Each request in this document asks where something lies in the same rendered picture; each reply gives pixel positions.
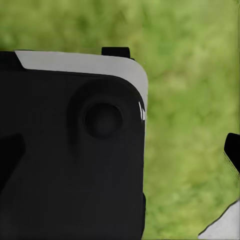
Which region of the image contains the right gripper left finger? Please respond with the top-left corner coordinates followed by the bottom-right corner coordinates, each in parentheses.
top-left (0, 133), bottom-right (26, 193)

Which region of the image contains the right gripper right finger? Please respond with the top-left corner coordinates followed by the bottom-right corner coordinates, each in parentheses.
top-left (224, 133), bottom-right (240, 173)

